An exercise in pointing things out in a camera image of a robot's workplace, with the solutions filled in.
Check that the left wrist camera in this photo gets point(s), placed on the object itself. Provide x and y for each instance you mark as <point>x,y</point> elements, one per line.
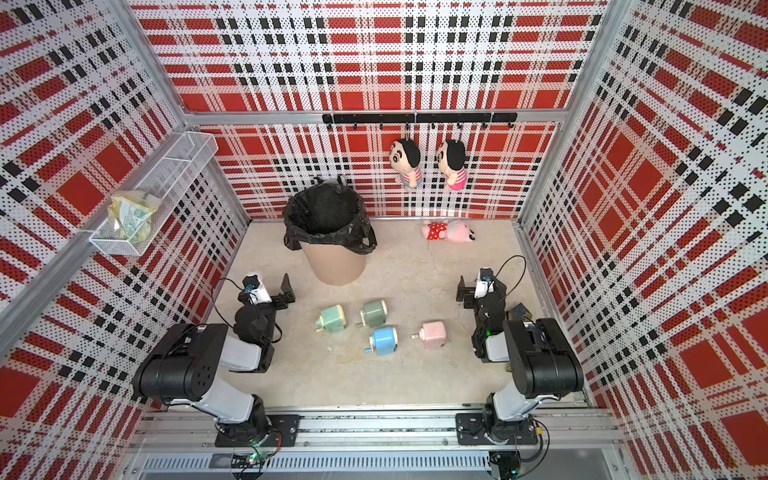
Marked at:
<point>254,291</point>

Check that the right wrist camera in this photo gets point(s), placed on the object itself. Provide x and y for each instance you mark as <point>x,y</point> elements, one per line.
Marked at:
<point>485,283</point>

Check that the hanging cartoon doll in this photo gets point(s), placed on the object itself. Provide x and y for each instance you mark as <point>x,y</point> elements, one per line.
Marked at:
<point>451,159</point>
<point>405,159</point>

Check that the black trash bag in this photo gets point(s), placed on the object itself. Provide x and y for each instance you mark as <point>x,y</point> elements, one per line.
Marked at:
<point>328,213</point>

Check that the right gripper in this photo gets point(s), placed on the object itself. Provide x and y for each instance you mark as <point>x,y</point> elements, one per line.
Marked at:
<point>468,303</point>

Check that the yellow green packet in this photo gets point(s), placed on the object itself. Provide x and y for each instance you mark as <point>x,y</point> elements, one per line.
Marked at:
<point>131,213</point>

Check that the pink plush toy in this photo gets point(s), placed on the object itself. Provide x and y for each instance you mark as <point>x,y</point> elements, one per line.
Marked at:
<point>454,232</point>

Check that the right hanging cartoon doll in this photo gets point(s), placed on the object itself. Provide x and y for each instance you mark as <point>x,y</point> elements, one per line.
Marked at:
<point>451,159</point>

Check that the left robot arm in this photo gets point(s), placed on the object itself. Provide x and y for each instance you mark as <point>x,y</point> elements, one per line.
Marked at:
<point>182,369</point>

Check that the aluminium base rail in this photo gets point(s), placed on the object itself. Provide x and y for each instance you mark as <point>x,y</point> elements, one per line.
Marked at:
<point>556,442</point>

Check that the light green pencil sharpener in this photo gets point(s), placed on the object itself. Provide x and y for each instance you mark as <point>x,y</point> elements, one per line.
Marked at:
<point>332,319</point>

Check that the black hook rail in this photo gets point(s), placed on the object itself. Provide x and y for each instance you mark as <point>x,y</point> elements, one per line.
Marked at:
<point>381,119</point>

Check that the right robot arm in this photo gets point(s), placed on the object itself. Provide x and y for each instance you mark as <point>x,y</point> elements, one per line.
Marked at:
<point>543,366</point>

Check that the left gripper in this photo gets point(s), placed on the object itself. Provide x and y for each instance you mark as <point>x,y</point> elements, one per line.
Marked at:
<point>288,293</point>

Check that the white wire wall basket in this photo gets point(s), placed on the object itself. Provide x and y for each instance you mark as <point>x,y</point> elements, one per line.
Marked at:
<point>169,179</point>

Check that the left hanging cartoon doll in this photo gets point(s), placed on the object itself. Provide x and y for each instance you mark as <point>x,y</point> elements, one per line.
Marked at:
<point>405,159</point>

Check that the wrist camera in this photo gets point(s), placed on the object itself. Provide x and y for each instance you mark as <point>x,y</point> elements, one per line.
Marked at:
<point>485,283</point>
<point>254,291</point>

